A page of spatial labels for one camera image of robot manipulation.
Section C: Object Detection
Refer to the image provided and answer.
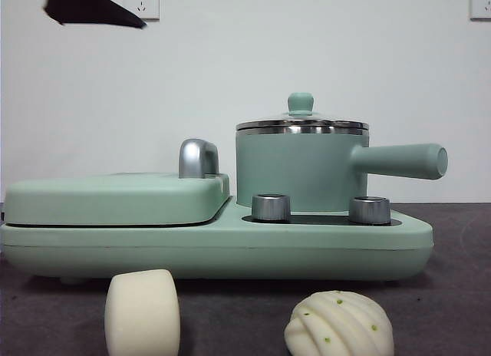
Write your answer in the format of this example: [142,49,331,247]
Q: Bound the white wall socket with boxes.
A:
[470,0,491,21]
[123,0,160,21]

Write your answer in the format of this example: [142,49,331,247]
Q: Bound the green breakfast machine base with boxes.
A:
[0,196,435,286]

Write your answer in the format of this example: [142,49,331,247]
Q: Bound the glass lid green knob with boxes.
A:
[235,92,368,134]

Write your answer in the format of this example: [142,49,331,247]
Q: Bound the smooth white steamed bun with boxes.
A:
[104,269,181,356]

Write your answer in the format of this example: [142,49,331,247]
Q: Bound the green pot with handle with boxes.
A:
[234,126,449,216]

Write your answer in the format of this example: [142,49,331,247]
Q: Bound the green griddle lid silver handle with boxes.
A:
[4,139,231,227]

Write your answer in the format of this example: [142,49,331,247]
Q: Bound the silver control knob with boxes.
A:
[252,193,292,222]
[348,196,391,224]

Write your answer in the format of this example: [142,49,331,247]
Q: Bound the pleated white bun green specks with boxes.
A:
[284,289,395,356]

